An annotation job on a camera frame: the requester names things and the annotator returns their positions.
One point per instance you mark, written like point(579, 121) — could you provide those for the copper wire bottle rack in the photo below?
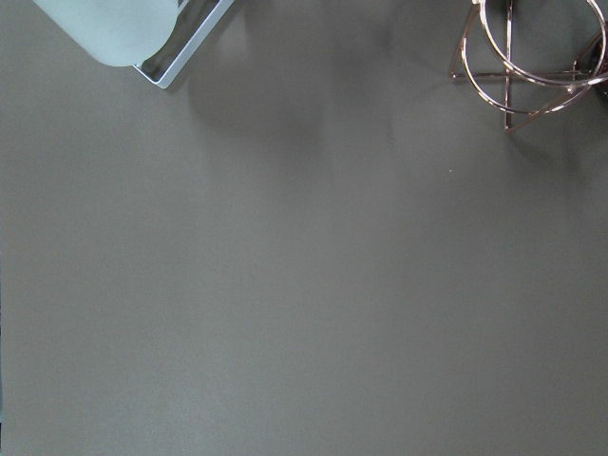
point(515, 77)

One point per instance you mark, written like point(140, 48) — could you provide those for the white cup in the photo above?
point(115, 33)

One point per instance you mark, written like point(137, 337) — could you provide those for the white cup rack wooden handle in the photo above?
point(195, 22)

